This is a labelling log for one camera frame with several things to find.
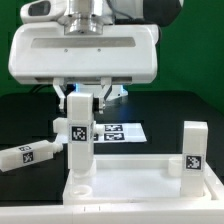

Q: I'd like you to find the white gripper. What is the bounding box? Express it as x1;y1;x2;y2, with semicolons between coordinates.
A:
8;22;158;114

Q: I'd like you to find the white desk top tray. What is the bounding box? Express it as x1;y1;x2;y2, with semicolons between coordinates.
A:
62;153;224;205

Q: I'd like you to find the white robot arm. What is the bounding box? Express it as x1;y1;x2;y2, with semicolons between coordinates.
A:
8;0;184;111

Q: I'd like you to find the white marker base sheet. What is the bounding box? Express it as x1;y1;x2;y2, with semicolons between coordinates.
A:
54;122;148;145

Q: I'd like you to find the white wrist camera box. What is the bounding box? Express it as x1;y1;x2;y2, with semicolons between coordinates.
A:
20;0;68;25

